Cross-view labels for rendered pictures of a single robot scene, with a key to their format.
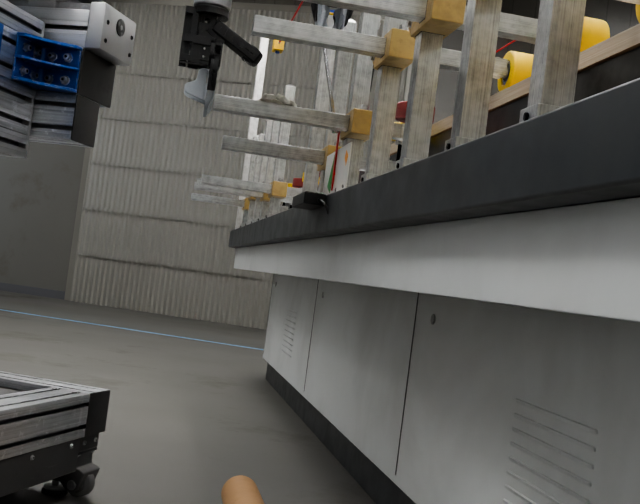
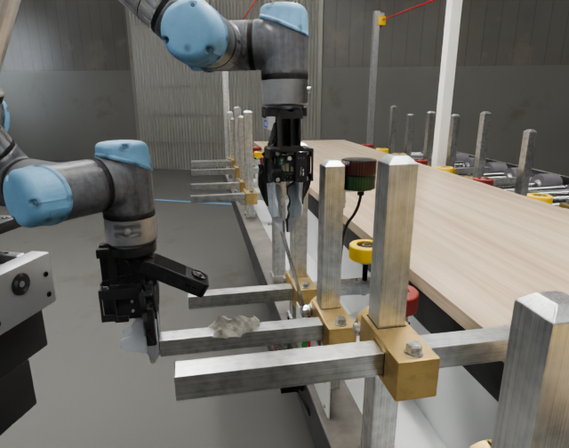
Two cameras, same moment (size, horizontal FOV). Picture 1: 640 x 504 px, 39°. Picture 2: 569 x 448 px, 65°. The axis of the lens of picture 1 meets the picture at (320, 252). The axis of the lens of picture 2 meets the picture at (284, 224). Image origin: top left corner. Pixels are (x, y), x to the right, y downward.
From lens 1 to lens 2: 136 cm
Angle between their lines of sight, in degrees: 18
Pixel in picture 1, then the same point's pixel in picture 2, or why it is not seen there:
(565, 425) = not seen: outside the picture
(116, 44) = (20, 307)
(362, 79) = (331, 269)
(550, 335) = not seen: outside the picture
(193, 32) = (114, 281)
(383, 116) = (381, 423)
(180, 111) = not seen: hidden behind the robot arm
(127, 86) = (148, 34)
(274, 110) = (234, 341)
